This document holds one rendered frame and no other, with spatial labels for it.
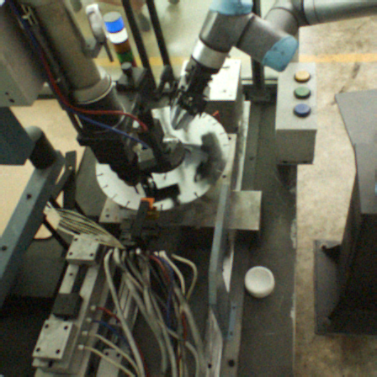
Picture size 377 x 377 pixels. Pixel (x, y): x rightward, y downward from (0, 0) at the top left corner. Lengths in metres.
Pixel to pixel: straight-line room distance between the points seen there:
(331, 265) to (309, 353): 0.38
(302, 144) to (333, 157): 1.07
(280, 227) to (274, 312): 0.23
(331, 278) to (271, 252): 0.81
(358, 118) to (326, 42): 0.73
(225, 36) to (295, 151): 0.45
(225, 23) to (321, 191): 1.38
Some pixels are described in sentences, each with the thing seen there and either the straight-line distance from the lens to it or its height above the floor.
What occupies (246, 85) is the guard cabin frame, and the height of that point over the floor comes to 0.78.
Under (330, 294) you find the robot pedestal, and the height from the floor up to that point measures 0.01.
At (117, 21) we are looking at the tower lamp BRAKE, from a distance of 1.16.
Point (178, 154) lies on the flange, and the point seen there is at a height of 0.96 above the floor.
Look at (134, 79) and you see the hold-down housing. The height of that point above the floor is 1.25.
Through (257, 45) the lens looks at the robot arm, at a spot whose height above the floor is 1.22.
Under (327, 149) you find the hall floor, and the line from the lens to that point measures 2.29.
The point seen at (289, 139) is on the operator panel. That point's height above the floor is 0.86.
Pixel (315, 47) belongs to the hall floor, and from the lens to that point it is 2.93.
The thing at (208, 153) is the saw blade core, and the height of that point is 0.95.
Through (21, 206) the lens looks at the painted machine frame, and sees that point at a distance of 0.97.
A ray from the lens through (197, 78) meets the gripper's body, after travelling 0.94.
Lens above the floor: 1.73
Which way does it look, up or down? 51 degrees down
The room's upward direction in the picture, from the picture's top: 9 degrees counter-clockwise
